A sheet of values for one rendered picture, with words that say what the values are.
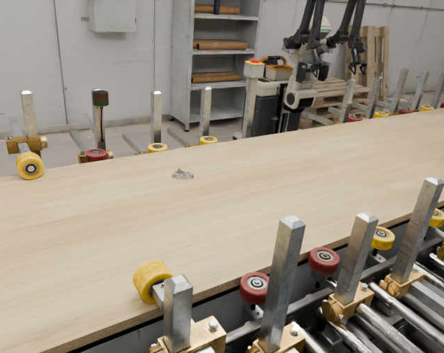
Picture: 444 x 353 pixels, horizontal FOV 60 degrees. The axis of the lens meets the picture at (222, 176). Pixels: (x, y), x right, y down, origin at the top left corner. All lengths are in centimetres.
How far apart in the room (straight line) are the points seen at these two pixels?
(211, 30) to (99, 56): 136
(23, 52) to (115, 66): 88
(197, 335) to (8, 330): 38
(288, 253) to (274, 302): 13
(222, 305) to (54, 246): 47
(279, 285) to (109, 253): 46
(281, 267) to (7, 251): 69
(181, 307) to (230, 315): 50
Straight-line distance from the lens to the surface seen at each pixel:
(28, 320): 91
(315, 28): 299
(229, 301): 109
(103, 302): 91
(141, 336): 100
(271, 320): 84
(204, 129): 184
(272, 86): 348
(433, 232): 149
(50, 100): 435
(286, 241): 71
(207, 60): 486
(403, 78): 284
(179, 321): 67
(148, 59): 453
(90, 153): 159
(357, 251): 92
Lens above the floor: 153
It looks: 26 degrees down
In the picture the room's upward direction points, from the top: 5 degrees clockwise
